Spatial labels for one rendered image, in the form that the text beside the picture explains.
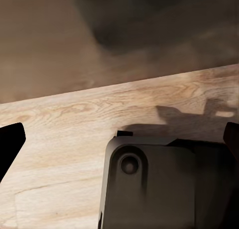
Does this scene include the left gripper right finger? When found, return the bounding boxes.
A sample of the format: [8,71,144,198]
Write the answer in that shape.
[223,122,239,162]

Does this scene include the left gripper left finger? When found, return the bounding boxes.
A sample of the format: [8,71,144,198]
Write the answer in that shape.
[0,122,26,182]

